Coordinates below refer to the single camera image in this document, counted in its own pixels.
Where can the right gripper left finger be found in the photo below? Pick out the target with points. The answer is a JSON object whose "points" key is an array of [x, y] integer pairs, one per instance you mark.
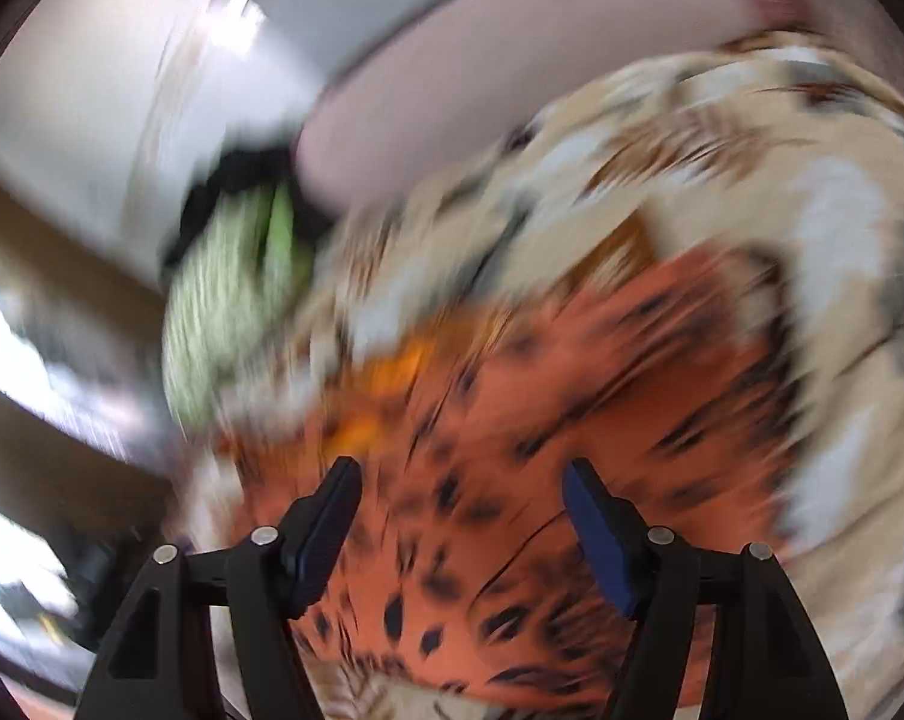
{"points": [[157, 658]]}

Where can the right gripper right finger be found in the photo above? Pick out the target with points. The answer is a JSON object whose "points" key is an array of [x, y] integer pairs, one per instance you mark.
{"points": [[766, 660]]}

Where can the orange black floral garment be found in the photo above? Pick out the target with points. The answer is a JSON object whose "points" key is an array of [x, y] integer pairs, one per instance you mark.
{"points": [[461, 570]]}

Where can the brown wooden furniture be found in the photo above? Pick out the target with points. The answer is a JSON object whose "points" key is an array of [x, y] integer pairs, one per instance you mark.
{"points": [[85, 435]]}

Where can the beige leaf-pattern fleece blanket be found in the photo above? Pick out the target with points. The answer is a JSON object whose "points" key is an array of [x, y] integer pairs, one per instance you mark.
{"points": [[780, 143]]}

